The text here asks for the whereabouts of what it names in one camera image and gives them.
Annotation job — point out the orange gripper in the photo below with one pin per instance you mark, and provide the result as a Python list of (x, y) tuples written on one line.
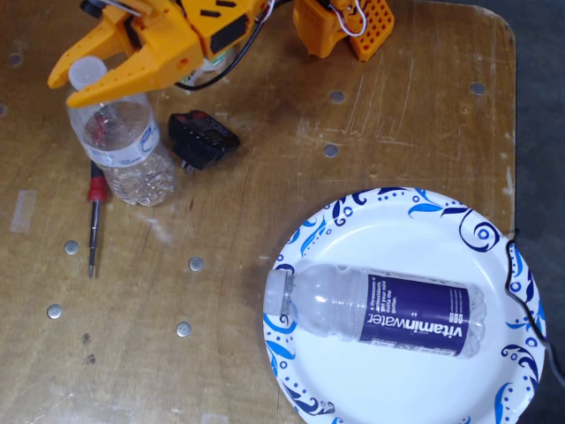
[(164, 48)]

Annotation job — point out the clear water bottle white cap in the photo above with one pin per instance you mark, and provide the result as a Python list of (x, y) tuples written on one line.
[(123, 146)]

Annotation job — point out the vitaminwater bottle purple label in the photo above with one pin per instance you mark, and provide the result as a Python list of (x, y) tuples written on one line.
[(410, 309)]

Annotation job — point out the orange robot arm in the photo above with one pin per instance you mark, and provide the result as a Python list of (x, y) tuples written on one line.
[(318, 26)]

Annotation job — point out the white paper plate blue pattern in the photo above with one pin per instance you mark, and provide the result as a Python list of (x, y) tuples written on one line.
[(397, 238)]

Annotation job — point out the green tape dispenser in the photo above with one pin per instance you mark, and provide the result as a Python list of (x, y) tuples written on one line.
[(218, 62)]

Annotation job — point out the black power adapter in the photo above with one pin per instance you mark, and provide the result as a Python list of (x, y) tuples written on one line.
[(201, 139)]

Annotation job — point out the red black screwdriver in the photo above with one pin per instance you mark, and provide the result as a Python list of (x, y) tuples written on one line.
[(97, 190)]

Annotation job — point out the clear tape strip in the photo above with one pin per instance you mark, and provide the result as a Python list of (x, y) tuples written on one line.
[(23, 211), (215, 419)]

